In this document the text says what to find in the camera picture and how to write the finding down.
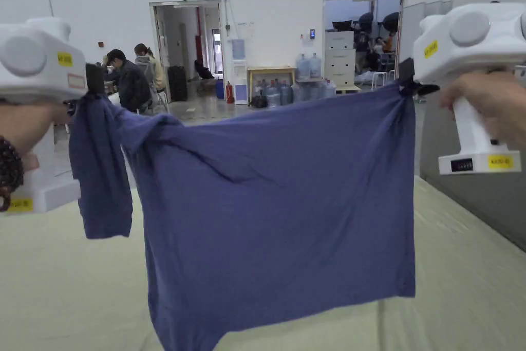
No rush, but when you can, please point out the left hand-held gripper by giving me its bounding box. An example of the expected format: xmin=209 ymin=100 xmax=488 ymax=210
xmin=0 ymin=17 xmax=106 ymax=215

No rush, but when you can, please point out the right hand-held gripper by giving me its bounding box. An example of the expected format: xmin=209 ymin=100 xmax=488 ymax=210
xmin=398 ymin=2 xmax=526 ymax=176

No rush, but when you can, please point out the dark blue shirt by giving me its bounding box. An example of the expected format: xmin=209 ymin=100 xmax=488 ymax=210
xmin=68 ymin=79 xmax=418 ymax=351

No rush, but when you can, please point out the person's left hand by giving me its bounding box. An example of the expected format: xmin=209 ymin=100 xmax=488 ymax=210
xmin=0 ymin=100 xmax=73 ymax=162

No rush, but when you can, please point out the person's right hand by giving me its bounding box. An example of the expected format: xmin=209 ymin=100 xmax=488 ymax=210
xmin=439 ymin=70 xmax=526 ymax=154

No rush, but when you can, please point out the group of people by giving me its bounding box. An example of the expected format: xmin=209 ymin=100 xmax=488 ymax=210
xmin=353 ymin=11 xmax=401 ymax=76

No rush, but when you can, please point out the white cabinet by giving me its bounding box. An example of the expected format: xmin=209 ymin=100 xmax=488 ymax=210
xmin=324 ymin=30 xmax=356 ymax=87

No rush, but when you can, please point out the grey office chair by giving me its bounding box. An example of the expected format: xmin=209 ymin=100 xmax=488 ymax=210
xmin=135 ymin=57 xmax=170 ymax=114

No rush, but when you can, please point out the black suitcase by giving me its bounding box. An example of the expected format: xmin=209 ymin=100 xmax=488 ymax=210
xmin=167 ymin=65 xmax=189 ymax=102

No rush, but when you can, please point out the group of water bottles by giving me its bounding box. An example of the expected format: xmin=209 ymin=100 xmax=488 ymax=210
xmin=252 ymin=52 xmax=339 ymax=108

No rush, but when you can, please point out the wooden table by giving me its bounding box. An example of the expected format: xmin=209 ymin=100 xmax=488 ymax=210
xmin=247 ymin=66 xmax=297 ymax=106

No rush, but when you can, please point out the bed with pale green sheet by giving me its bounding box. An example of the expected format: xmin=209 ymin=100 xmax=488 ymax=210
xmin=0 ymin=176 xmax=526 ymax=351

